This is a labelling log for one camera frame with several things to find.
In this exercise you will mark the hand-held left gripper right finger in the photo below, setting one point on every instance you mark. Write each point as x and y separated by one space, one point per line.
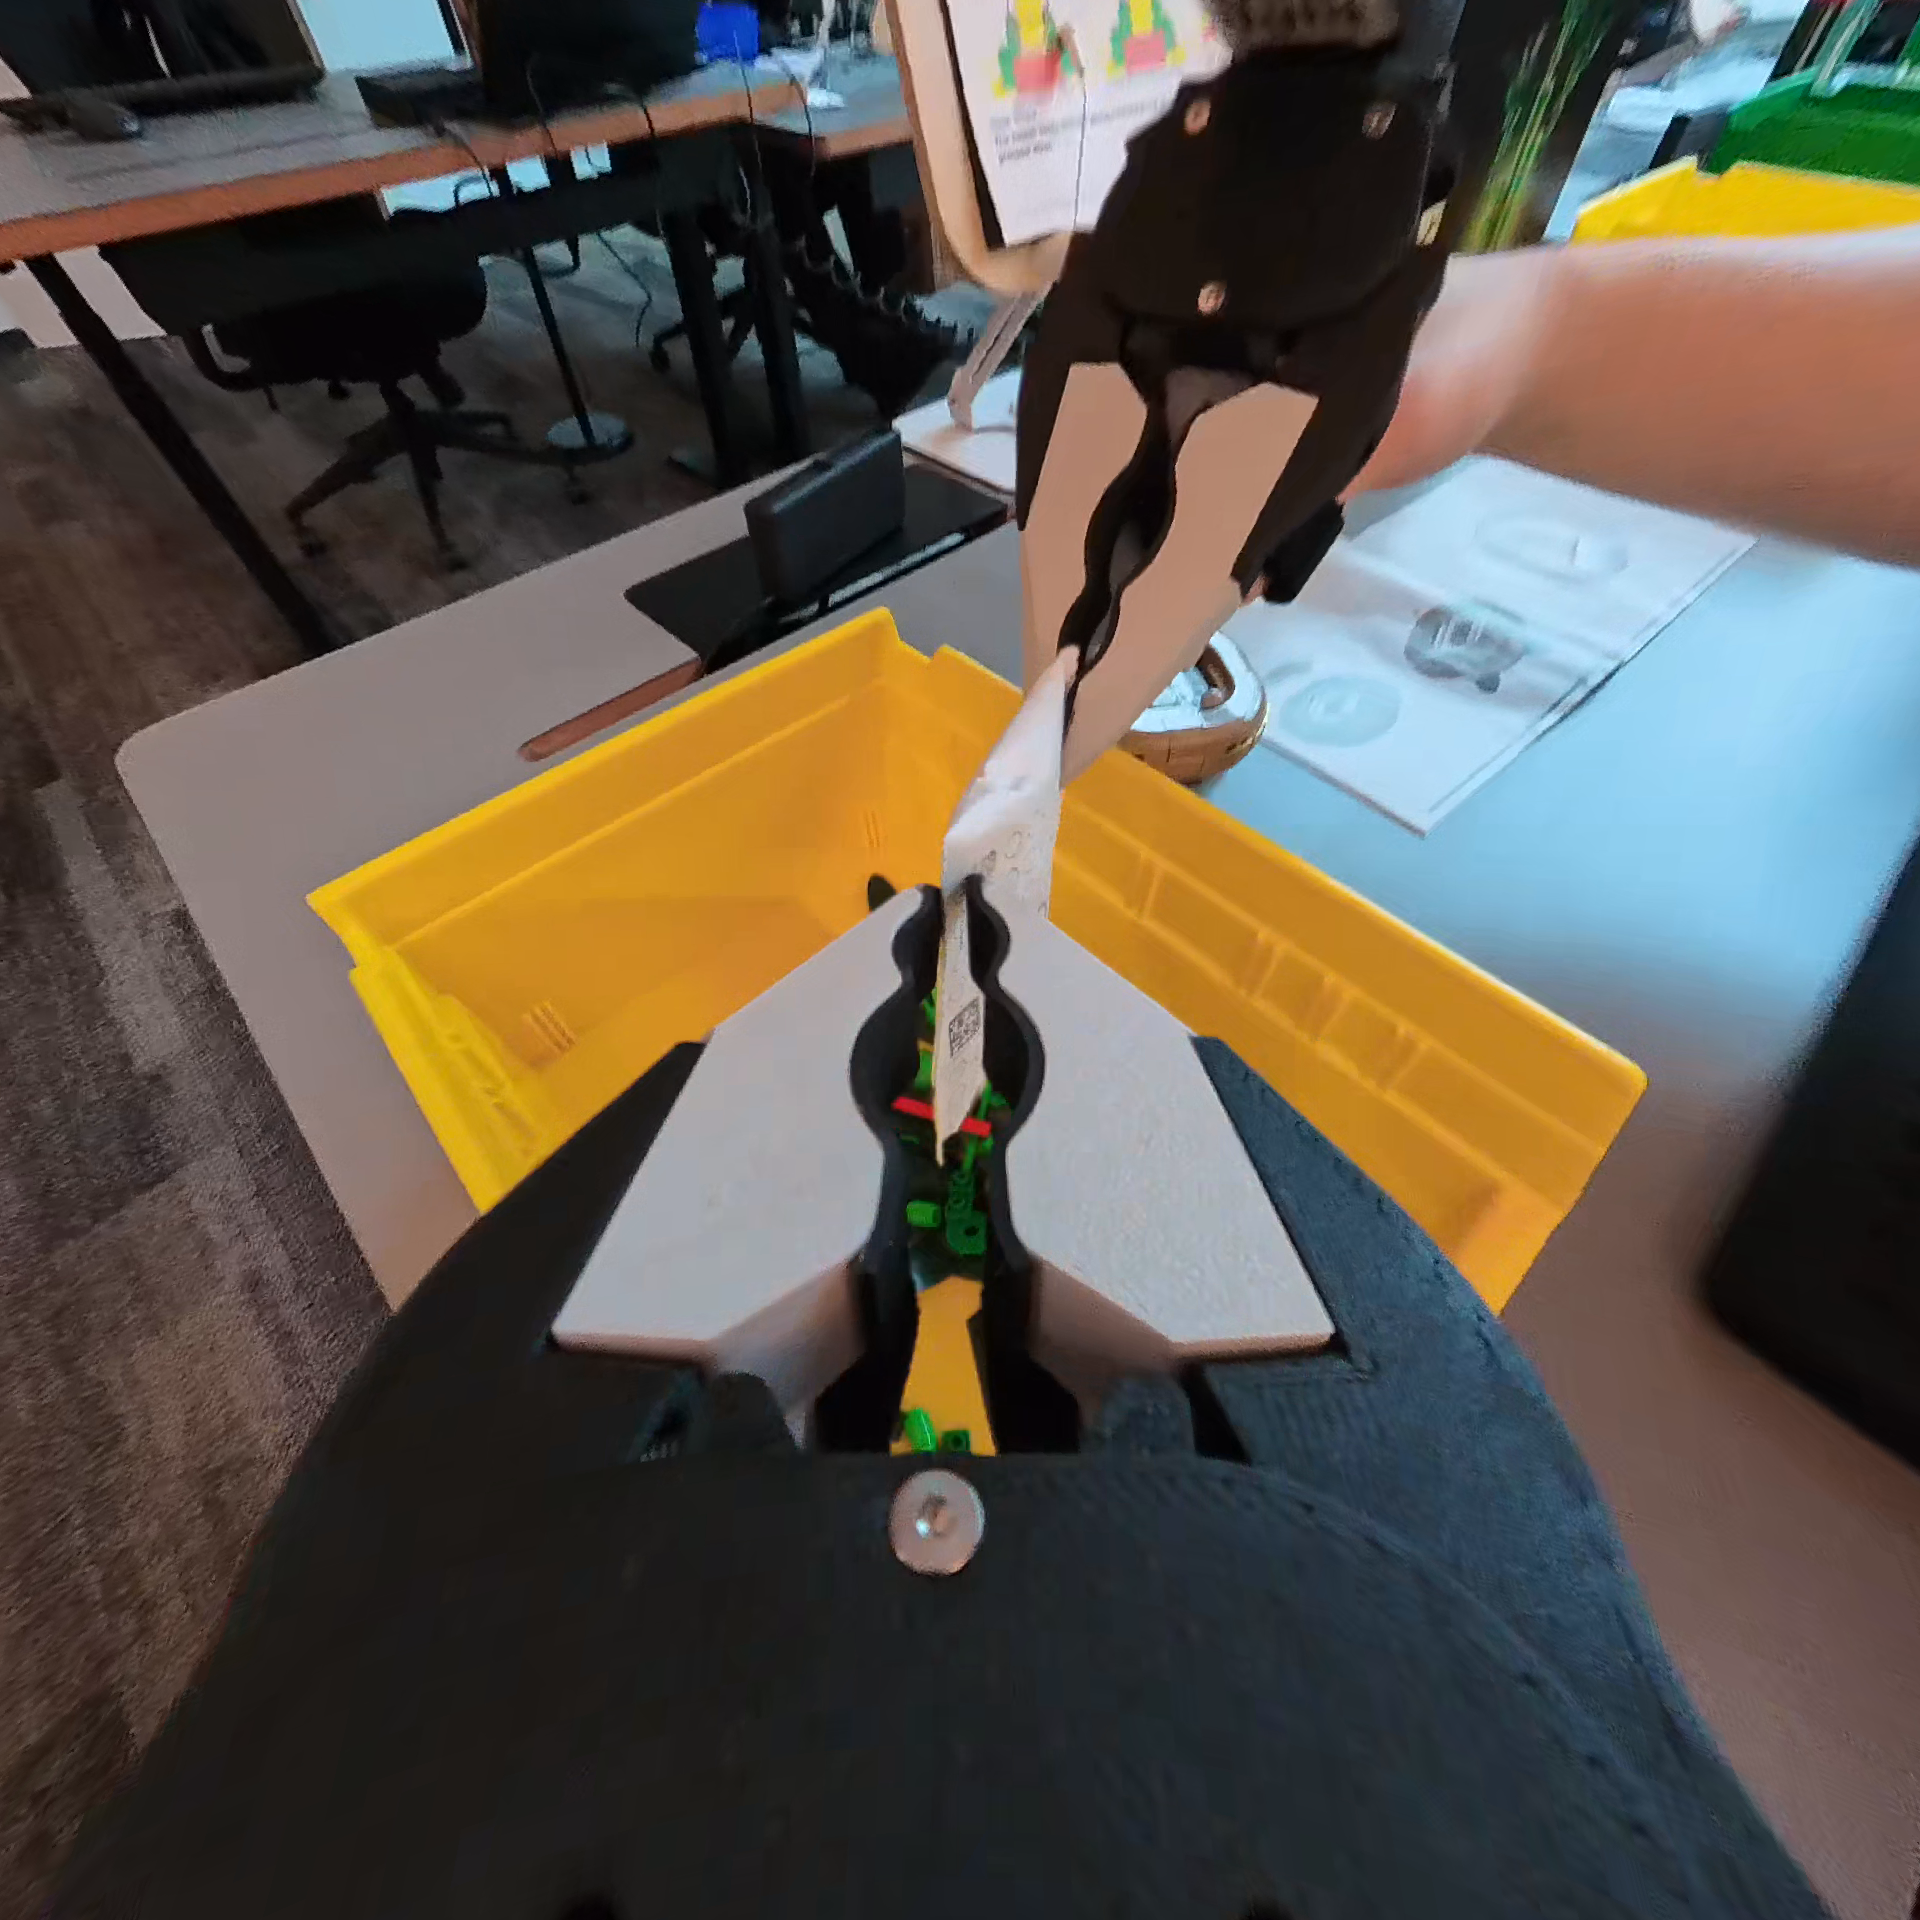
1155 1200

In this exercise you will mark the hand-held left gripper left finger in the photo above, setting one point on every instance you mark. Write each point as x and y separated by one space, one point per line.
734 1200

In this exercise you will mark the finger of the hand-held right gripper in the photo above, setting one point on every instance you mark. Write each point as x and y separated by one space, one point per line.
1201 570
1072 494

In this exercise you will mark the pile of green toy bricks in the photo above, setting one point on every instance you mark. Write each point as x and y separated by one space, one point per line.
953 1215

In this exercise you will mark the small white paper bag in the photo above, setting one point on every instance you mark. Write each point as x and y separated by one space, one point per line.
1003 840

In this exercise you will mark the person's right forearm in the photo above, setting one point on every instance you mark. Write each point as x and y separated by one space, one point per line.
1681 375

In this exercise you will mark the wooden top desk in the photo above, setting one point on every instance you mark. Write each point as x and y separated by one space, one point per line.
225 166

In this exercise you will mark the white stand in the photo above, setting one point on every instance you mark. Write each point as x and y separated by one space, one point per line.
975 406

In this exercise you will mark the brown round toy brick pot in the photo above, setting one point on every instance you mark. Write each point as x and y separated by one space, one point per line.
1208 720

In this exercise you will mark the black device on mat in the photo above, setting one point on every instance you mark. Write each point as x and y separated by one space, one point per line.
900 555

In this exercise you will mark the black rectangular case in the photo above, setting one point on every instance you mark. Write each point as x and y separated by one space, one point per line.
826 516

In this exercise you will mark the printed instruction sheet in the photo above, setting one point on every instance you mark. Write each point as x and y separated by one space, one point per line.
1050 105

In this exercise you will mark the open instruction booklet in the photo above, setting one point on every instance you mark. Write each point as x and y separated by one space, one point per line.
1440 720

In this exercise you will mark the wooden document board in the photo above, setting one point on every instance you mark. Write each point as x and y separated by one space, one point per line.
937 166

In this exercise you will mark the green plastic bin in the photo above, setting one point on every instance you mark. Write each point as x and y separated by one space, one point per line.
1828 128

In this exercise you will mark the blue plastic bin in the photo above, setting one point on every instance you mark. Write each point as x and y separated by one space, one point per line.
728 30

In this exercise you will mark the dark blurred box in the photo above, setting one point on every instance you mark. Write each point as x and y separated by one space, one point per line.
1828 1200

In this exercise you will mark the black office chair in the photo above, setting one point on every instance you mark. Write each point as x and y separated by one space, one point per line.
316 316

